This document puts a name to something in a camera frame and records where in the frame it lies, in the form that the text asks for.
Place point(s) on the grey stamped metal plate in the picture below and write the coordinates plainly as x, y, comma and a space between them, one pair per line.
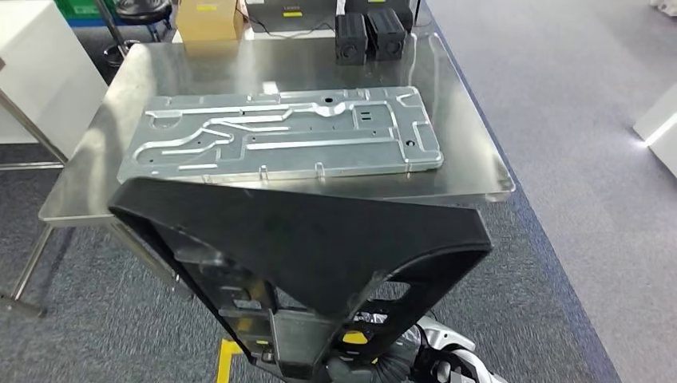
317, 153

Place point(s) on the white cabinet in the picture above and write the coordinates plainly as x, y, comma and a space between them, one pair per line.
47, 79

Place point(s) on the white partition block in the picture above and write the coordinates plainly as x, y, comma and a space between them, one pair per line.
661, 153

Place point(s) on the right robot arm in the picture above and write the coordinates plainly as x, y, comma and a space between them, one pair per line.
396, 359

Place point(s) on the green plastic crate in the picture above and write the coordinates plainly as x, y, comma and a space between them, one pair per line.
79, 8

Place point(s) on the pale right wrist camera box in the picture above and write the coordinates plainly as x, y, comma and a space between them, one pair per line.
439, 333

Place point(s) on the stainless steel workbench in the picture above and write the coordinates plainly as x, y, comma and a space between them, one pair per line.
264, 69

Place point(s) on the brown cardboard box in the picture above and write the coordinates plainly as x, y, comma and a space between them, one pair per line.
209, 21

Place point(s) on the black round stool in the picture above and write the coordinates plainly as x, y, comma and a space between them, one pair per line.
143, 10

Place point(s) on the steel table with cross bars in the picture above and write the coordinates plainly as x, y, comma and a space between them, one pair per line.
32, 165

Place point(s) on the black plastic frame part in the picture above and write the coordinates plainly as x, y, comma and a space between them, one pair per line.
296, 248

